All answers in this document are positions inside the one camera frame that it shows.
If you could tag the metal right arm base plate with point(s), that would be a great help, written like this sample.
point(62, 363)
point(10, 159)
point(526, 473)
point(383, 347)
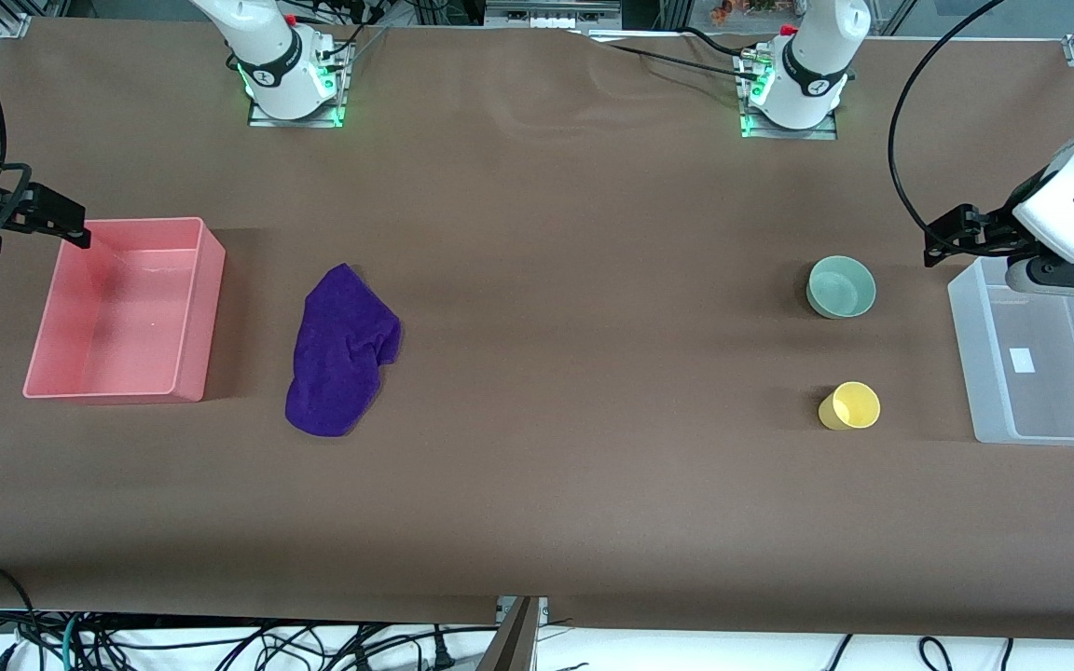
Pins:
point(332, 116)

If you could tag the translucent white plastic bin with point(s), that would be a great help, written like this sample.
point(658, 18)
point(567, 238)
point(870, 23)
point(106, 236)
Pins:
point(1059, 391)

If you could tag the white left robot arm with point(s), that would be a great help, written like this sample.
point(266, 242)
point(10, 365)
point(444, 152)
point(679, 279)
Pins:
point(812, 65)

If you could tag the grey background frame rail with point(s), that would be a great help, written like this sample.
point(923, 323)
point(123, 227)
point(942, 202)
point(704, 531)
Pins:
point(551, 14)

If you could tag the pink plastic bin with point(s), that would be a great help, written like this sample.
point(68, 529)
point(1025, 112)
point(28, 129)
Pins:
point(117, 326)

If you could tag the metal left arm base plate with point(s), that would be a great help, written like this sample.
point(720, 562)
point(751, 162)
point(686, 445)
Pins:
point(826, 134)

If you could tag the aluminium frame profile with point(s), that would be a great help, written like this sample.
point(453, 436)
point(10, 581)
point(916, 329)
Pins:
point(511, 643)

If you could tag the pale green bowl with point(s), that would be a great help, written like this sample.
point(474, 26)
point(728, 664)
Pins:
point(841, 289)

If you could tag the purple cloth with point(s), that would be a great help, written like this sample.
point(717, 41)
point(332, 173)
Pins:
point(341, 354)

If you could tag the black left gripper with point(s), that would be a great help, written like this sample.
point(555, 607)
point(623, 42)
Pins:
point(992, 232)

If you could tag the brown table cover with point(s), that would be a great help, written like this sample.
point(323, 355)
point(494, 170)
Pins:
point(546, 373)

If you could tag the white label sticker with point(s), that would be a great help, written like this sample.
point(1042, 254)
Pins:
point(1023, 360)

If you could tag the yellow plastic cup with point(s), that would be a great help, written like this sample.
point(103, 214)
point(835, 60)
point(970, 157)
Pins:
point(852, 407)

